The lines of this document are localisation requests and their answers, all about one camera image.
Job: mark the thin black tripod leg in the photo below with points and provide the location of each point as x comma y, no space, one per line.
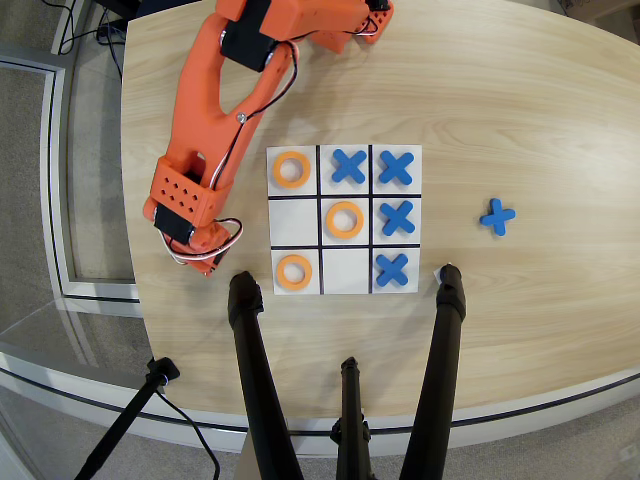
351,415

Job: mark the blue foam cross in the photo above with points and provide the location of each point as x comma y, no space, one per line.
349,166
391,270
398,218
498,217
396,167

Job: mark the white tic-tac-toe board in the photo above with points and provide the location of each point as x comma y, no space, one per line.
345,270

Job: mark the grey metal glass frame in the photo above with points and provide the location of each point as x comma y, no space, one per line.
50,150

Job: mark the black stand pole with clamp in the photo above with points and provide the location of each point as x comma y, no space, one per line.
127,415

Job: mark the thick black tripod leg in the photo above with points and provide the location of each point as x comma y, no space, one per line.
255,375
440,360

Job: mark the brown cardboard box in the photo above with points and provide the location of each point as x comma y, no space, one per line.
600,6

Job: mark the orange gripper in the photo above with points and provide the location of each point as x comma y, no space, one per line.
214,259

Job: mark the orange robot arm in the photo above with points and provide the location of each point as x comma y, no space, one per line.
200,100

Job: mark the black furniture base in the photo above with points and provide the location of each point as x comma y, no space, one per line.
120,5

